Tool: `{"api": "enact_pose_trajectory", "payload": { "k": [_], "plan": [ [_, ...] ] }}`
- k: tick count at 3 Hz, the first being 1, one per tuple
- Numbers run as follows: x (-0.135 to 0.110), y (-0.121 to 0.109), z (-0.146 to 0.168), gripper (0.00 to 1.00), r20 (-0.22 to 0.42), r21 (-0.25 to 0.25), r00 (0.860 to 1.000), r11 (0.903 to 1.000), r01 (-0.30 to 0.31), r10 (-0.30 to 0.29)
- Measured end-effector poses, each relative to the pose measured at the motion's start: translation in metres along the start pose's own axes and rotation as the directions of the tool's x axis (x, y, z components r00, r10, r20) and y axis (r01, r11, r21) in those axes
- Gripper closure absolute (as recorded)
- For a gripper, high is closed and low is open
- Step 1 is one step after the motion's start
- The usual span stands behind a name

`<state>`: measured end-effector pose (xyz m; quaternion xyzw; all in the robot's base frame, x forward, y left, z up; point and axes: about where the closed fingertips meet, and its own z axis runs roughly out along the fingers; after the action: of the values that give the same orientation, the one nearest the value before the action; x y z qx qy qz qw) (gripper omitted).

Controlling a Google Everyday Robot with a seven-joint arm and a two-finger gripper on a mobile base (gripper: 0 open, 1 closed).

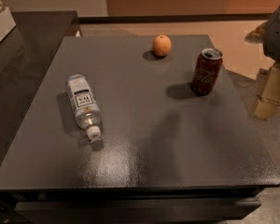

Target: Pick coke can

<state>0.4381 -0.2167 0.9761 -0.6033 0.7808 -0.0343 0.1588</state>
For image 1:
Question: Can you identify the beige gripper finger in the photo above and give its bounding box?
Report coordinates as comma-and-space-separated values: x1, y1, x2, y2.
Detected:
252, 61, 280, 119

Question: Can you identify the red coke can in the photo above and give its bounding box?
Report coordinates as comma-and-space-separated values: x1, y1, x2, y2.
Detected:
191, 48, 223, 95

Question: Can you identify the orange fruit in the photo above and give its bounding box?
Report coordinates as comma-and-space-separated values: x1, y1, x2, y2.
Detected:
152, 35, 172, 57

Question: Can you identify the clear plastic water bottle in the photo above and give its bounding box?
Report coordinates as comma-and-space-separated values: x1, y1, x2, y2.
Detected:
65, 75, 102, 143

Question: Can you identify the white box on counter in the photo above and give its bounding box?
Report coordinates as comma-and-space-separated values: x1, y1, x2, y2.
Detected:
0, 7, 16, 42

